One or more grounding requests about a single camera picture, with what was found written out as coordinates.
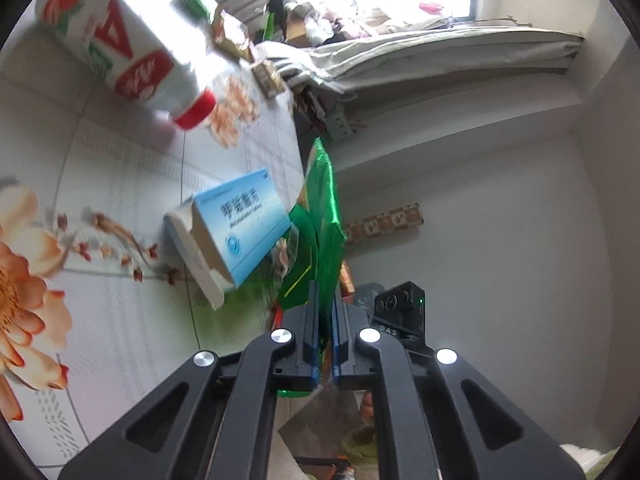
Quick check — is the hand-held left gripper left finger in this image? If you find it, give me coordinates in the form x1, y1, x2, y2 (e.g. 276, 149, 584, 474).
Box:
59, 280, 322, 480

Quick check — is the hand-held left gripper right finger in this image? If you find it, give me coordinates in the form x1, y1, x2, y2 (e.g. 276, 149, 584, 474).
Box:
331, 284, 587, 480

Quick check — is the green snack bag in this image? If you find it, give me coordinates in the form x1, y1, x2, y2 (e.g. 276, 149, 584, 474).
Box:
274, 136, 347, 399

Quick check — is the brown patterned strip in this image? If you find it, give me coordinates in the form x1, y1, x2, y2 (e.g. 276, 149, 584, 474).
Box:
344, 202, 426, 244

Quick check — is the yellow green cloth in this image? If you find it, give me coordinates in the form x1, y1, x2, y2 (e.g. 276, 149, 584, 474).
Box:
340, 424, 377, 467

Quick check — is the blue medicine box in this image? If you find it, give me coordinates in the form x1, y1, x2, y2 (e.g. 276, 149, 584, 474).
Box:
162, 169, 294, 311

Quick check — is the power strip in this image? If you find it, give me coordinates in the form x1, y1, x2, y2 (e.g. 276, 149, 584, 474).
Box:
323, 108, 356, 142

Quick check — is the beige curtain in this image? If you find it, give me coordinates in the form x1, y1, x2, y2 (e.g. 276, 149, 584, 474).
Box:
259, 25, 587, 107

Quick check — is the small box far right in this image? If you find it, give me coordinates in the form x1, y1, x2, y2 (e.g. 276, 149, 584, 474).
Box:
251, 59, 288, 99

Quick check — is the cardboard box of clutter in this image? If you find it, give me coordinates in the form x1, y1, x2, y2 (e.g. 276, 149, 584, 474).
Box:
269, 0, 362, 47

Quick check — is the brown snack packet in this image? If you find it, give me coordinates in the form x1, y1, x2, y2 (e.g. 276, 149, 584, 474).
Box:
211, 6, 254, 62

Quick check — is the white bottle with red cap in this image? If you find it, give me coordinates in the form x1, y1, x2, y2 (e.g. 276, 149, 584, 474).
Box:
34, 0, 219, 132

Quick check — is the green snack packet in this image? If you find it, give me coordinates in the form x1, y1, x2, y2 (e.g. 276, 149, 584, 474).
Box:
179, 0, 212, 19

